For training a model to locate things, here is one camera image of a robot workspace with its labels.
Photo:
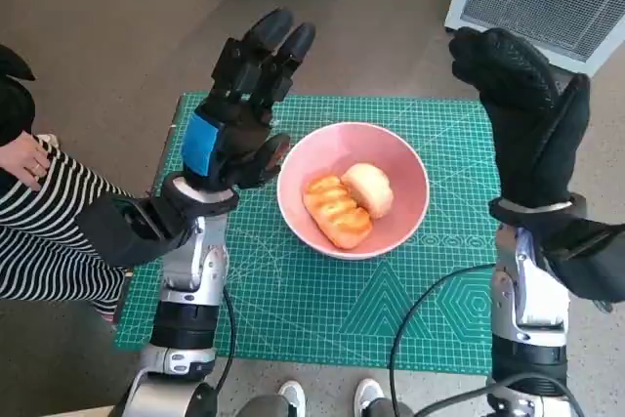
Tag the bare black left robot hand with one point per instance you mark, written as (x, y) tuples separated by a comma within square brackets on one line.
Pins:
[(239, 134)]

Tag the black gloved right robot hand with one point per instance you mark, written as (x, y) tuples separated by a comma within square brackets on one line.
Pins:
[(527, 134)]

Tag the person's hand with ring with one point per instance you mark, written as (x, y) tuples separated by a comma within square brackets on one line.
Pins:
[(24, 160)]

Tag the long striped toy bread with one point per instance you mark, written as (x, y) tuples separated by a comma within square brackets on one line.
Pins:
[(337, 212)]

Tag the pink bowl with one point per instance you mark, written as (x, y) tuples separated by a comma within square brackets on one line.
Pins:
[(390, 163)]

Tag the round toy bread bun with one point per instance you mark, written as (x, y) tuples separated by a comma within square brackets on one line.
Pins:
[(371, 187)]

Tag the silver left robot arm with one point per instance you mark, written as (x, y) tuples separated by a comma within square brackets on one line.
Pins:
[(190, 280)]

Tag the green cutting mat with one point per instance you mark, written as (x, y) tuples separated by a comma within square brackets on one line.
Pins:
[(303, 300)]

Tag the white shoe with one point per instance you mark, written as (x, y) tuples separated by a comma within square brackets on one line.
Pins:
[(292, 395), (368, 393)]

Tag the grey leg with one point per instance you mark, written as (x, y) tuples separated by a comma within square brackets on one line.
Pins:
[(263, 408), (390, 409)]

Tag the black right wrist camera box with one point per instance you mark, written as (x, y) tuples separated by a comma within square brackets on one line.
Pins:
[(586, 261)]

